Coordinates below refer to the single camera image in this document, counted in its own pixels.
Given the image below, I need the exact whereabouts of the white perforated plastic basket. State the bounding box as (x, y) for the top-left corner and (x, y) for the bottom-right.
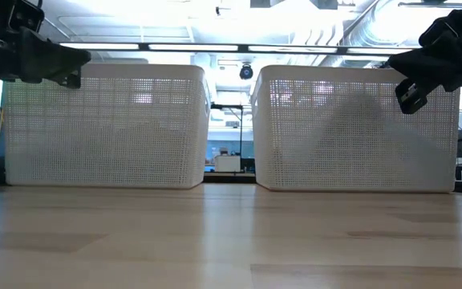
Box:
(250, 64), (461, 193)
(2, 63), (212, 190)

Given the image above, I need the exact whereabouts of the dark ceiling vent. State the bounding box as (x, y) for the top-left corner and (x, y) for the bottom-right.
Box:
(310, 0), (338, 10)

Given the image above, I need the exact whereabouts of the white box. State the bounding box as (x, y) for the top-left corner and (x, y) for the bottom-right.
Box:
(213, 155), (242, 173)

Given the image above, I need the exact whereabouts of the silver ventilation duct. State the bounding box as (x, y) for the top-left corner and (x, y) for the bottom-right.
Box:
(334, 0), (428, 47)

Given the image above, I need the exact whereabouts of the black overhead light rail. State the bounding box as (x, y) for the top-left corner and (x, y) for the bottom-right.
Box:
(58, 41), (420, 55)

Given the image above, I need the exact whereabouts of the black aluminium frame rail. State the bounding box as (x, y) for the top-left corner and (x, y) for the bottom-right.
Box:
(202, 172), (257, 185)

